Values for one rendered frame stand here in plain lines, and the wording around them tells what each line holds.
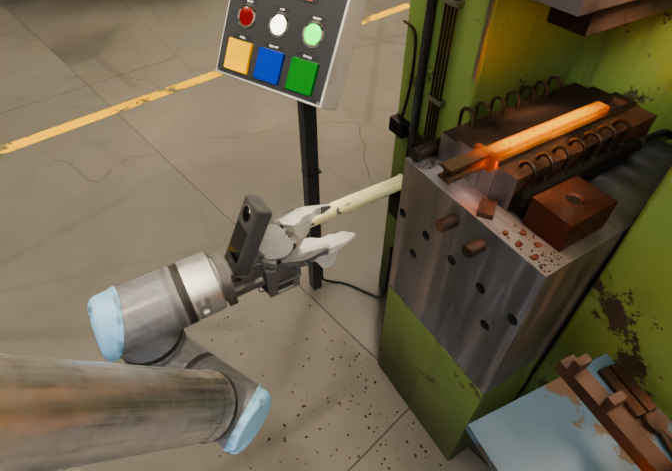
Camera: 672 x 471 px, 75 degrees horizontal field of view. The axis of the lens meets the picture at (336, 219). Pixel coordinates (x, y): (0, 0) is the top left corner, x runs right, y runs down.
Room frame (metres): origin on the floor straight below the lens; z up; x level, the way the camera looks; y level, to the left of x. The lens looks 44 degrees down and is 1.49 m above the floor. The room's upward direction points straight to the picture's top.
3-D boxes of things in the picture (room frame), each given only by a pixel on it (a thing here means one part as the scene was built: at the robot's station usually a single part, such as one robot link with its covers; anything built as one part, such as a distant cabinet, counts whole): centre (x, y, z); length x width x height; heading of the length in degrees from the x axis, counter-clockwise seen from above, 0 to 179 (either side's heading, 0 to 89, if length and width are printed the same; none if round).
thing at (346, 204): (0.94, -0.02, 0.62); 0.44 x 0.05 x 0.05; 121
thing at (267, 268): (0.43, 0.12, 0.97); 0.12 x 0.08 x 0.09; 121
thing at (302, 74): (0.97, 0.08, 1.01); 0.07 x 0.05 x 0.07; 56
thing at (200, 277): (0.38, 0.19, 0.98); 0.10 x 0.05 x 0.09; 31
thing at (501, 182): (0.80, -0.45, 0.96); 0.42 x 0.20 x 0.09; 121
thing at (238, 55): (1.08, 0.24, 1.01); 0.07 x 0.05 x 0.07; 56
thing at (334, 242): (0.45, 0.01, 0.97); 0.09 x 0.03 x 0.06; 104
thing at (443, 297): (0.76, -0.49, 0.69); 0.56 x 0.38 x 0.45; 121
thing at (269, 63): (1.03, 0.16, 1.01); 0.07 x 0.05 x 0.07; 56
